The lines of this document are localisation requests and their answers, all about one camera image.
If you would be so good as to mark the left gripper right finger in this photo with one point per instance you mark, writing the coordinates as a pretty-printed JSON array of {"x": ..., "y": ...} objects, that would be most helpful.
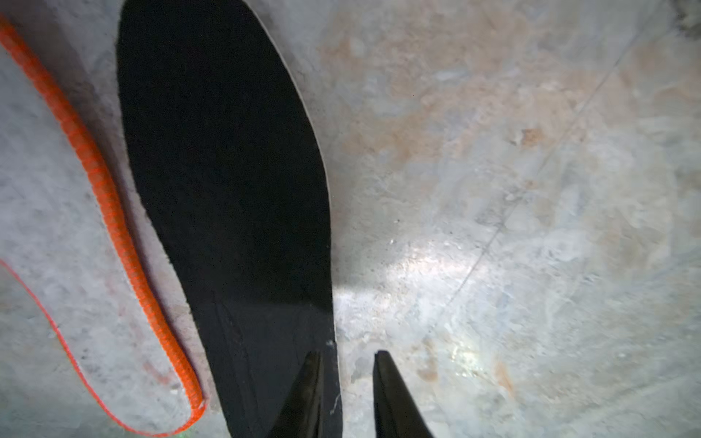
[{"x": 395, "y": 412}]

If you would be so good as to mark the red patterned insole front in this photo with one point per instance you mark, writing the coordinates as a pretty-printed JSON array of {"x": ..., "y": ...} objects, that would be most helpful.
[{"x": 65, "y": 239}]

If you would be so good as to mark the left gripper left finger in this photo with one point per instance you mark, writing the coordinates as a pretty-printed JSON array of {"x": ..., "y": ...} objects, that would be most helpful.
[{"x": 301, "y": 415}]

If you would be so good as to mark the black insole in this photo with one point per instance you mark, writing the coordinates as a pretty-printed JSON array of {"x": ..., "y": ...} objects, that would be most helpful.
[{"x": 229, "y": 171}]

